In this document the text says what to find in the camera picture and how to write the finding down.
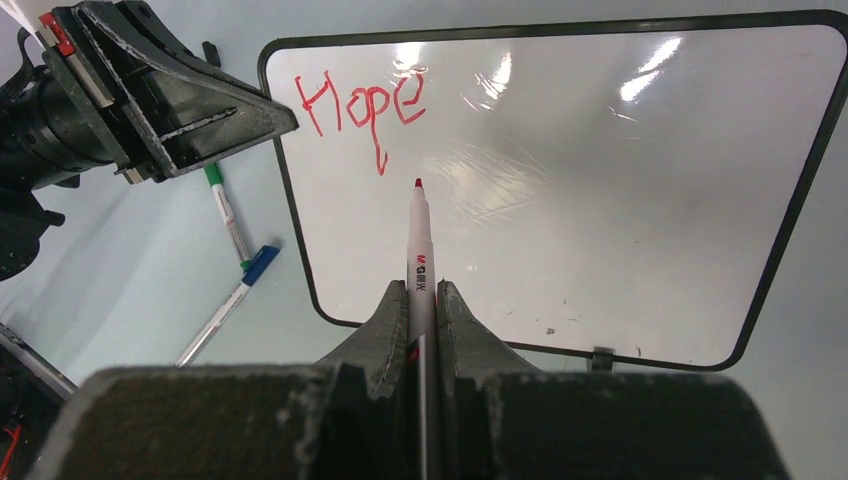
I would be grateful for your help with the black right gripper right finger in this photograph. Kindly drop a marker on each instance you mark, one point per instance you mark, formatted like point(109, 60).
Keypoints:
point(506, 419)

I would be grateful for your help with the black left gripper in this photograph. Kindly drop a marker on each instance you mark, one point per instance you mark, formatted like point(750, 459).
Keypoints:
point(118, 87)

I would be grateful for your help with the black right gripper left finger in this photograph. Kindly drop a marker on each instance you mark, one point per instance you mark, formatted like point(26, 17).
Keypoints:
point(341, 417)

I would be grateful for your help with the red whiteboard marker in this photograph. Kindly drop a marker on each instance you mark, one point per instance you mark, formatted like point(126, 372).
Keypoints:
point(422, 350)

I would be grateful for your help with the white whiteboard black frame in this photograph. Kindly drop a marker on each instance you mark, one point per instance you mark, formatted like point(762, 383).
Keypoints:
point(624, 184)

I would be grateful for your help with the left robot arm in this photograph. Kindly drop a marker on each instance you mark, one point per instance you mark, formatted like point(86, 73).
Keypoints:
point(20, 232)

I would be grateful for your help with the green whiteboard marker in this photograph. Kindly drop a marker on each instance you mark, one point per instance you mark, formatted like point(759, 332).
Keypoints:
point(215, 180)

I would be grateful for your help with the blue whiteboard marker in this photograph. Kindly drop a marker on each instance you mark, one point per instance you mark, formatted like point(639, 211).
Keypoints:
point(259, 264)

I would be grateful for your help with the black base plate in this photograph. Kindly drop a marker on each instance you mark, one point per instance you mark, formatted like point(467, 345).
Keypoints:
point(32, 393)

